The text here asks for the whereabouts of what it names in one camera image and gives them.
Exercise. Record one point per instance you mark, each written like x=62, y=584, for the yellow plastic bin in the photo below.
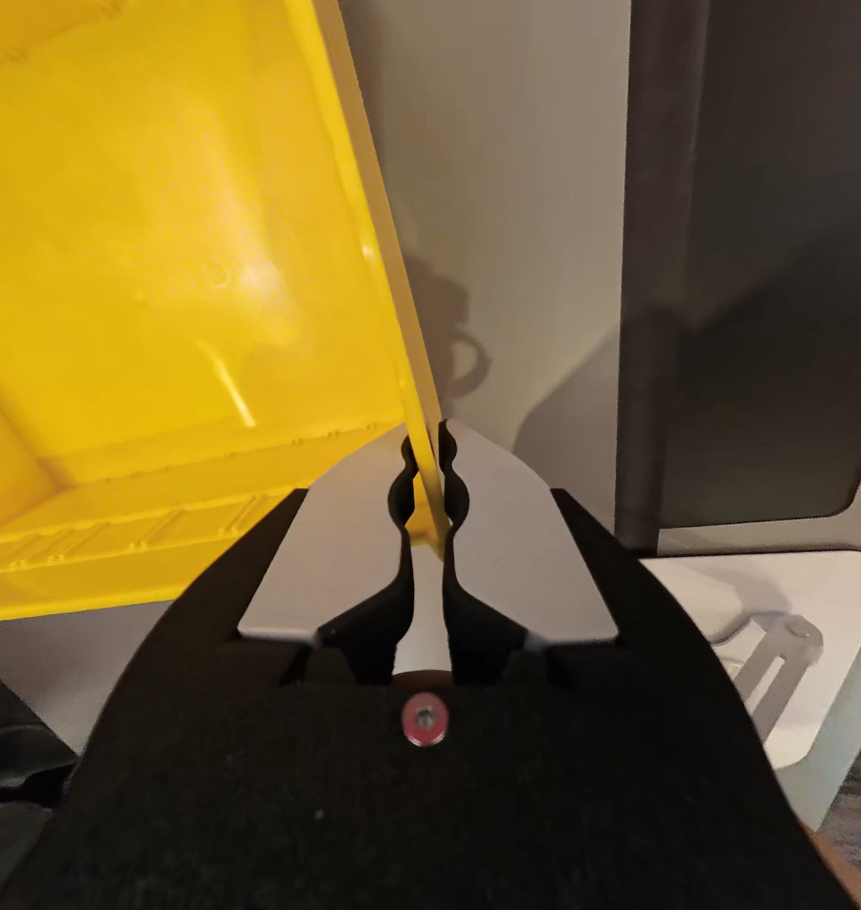
x=153, y=249

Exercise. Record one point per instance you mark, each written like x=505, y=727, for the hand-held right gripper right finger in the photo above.
x=530, y=561

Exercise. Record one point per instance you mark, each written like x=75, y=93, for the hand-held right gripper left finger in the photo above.
x=331, y=561

